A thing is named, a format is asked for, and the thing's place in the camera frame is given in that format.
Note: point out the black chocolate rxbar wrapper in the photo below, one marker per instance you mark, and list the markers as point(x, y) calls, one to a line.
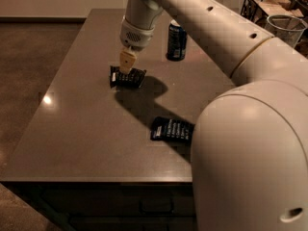
point(133, 79)

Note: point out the dark blue soda can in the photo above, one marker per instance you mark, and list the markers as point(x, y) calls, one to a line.
point(176, 42)

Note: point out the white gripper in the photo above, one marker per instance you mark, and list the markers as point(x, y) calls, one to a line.
point(137, 37)

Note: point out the black wire basket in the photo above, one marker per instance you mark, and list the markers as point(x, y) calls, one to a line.
point(257, 11)

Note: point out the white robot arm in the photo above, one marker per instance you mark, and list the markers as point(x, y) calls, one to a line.
point(250, 145)

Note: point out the dark cabinet drawer handle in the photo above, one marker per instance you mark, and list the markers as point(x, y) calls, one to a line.
point(150, 206)

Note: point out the blue blueberry rxbar wrapper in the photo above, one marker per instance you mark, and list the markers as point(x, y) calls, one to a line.
point(167, 129)

